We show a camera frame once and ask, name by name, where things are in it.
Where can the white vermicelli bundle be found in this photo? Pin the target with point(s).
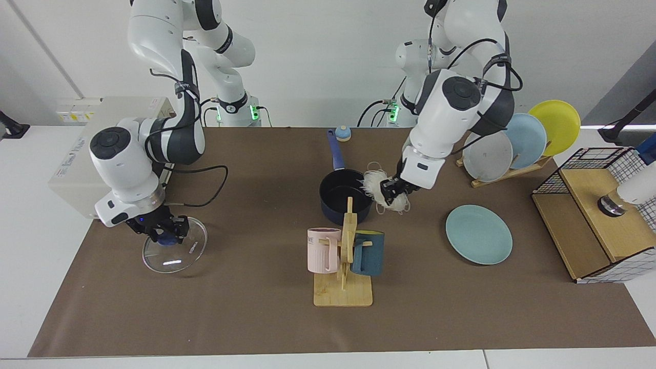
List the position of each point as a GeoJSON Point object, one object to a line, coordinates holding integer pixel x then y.
{"type": "Point", "coordinates": [376, 182]}

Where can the glass lid with blue knob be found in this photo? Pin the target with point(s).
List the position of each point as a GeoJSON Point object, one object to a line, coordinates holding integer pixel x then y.
{"type": "Point", "coordinates": [174, 259]}

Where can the mint green plate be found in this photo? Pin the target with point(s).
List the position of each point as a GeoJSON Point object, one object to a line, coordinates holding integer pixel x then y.
{"type": "Point", "coordinates": [479, 236]}

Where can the grey plate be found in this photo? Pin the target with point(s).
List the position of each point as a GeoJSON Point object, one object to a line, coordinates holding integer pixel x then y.
{"type": "Point", "coordinates": [487, 159]}

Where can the wooden plate rack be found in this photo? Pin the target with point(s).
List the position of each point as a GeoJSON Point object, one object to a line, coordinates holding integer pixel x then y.
{"type": "Point", "coordinates": [505, 174]}

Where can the light blue plate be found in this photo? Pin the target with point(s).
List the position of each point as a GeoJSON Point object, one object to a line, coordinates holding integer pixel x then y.
{"type": "Point", "coordinates": [528, 136]}

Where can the yellow plate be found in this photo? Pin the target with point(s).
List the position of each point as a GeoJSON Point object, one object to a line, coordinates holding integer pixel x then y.
{"type": "Point", "coordinates": [558, 123]}

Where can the dark teal mug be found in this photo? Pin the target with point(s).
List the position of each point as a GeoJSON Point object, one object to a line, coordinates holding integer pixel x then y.
{"type": "Point", "coordinates": [371, 256]}

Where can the small blue round thing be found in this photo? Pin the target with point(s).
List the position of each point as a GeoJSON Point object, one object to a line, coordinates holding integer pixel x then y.
{"type": "Point", "coordinates": [343, 134]}

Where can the pale toaster oven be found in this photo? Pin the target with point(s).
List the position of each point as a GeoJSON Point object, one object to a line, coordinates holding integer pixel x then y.
{"type": "Point", "coordinates": [72, 179]}

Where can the pink mug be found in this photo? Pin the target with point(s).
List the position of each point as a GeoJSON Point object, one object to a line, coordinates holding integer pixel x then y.
{"type": "Point", "coordinates": [320, 253]}

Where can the brown tablecloth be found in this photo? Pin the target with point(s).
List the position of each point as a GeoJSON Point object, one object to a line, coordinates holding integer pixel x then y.
{"type": "Point", "coordinates": [246, 307]}

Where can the wooden cup stand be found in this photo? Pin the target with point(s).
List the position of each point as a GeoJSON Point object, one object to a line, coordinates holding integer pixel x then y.
{"type": "Point", "coordinates": [343, 294]}

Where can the white socket box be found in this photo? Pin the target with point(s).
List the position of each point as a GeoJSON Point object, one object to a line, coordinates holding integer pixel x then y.
{"type": "Point", "coordinates": [77, 111]}

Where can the black stand leg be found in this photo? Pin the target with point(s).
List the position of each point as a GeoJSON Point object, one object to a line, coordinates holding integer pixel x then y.
{"type": "Point", "coordinates": [622, 125]}
{"type": "Point", "coordinates": [13, 127]}

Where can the white cylinder with silver tip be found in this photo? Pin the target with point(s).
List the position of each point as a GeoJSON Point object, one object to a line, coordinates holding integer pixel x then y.
{"type": "Point", "coordinates": [638, 187]}

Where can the blue block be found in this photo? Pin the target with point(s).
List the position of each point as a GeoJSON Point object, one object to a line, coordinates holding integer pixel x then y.
{"type": "Point", "coordinates": [648, 151]}

